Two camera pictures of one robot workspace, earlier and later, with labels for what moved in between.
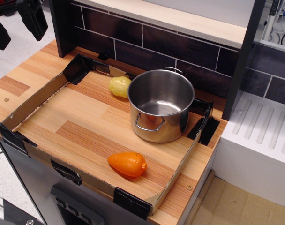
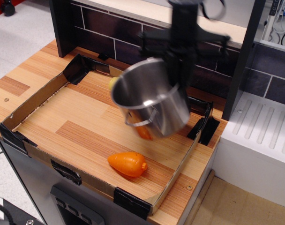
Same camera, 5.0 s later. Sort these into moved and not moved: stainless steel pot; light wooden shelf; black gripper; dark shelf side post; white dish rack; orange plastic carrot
Moved: black gripper; stainless steel pot
Not moved: light wooden shelf; orange plastic carrot; white dish rack; dark shelf side post
